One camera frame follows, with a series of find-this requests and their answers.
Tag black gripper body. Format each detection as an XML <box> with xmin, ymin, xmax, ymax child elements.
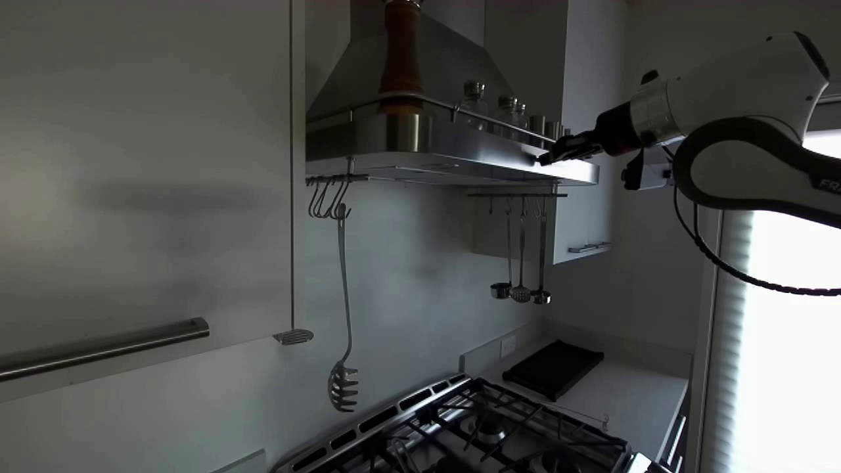
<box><xmin>581</xmin><ymin>98</ymin><xmax>644</xmax><ymax>163</ymax></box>

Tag stainless steel range hood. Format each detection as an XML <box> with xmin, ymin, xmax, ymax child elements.
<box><xmin>302</xmin><ymin>0</ymin><xmax>602</xmax><ymax>188</ymax></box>

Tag large steel spice jar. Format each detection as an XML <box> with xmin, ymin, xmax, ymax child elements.
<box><xmin>463</xmin><ymin>79</ymin><xmax>490</xmax><ymax>108</ymax></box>

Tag small steel measuring ladle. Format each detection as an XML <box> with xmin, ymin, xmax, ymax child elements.
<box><xmin>488</xmin><ymin>196</ymin><xmax>514</xmax><ymax>303</ymax></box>

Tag brown wooden pepper mill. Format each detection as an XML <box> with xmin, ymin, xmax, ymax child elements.
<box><xmin>379</xmin><ymin>0</ymin><xmax>426</xmax><ymax>99</ymax></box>

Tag black rectangular tray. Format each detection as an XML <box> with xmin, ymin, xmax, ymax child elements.
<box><xmin>499</xmin><ymin>335</ymin><xmax>607</xmax><ymax>405</ymax></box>

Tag metal utensil hooks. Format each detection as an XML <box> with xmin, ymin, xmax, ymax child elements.
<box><xmin>302</xmin><ymin>170</ymin><xmax>372</xmax><ymax>224</ymax></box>

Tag black gas stove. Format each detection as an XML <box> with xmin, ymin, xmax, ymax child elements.
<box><xmin>270</xmin><ymin>372</ymin><xmax>657</xmax><ymax>473</ymax></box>

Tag window with white blind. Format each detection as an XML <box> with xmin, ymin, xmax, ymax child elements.
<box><xmin>698</xmin><ymin>98</ymin><xmax>841</xmax><ymax>473</ymax></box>

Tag dark base cabinet drawers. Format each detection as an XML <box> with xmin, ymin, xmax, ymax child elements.
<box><xmin>653</xmin><ymin>393</ymin><xmax>697</xmax><ymax>473</ymax></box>

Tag hanging metal whisk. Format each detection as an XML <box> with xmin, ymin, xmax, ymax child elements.
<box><xmin>326</xmin><ymin>212</ymin><xmax>362</xmax><ymax>416</ymax></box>

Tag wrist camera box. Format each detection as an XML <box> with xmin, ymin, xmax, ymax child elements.
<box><xmin>619</xmin><ymin>145</ymin><xmax>678</xmax><ymax>194</ymax></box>

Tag thin metal utensil rail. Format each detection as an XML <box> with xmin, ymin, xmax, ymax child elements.
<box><xmin>463</xmin><ymin>186</ymin><xmax>569</xmax><ymax>199</ymax></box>

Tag white tall wall cabinet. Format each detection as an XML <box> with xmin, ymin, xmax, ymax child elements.
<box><xmin>548</xmin><ymin>0</ymin><xmax>626</xmax><ymax>267</ymax></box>

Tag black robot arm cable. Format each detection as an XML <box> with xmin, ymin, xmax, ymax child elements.
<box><xmin>669</xmin><ymin>146</ymin><xmax>841</xmax><ymax>300</ymax></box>

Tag white wall outlet plate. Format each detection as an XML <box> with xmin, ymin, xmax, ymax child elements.
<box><xmin>459</xmin><ymin>333</ymin><xmax>507</xmax><ymax>381</ymax></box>

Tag metal cabinet edge handle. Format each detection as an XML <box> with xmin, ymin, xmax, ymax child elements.
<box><xmin>270</xmin><ymin>325</ymin><xmax>314</xmax><ymax>346</ymax></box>

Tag white wall cabinet door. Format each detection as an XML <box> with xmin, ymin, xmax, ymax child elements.
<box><xmin>0</xmin><ymin>0</ymin><xmax>296</xmax><ymax>408</ymax></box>

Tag long steel bar handle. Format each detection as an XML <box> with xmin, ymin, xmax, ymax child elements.
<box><xmin>0</xmin><ymin>314</ymin><xmax>213</xmax><ymax>383</ymax></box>

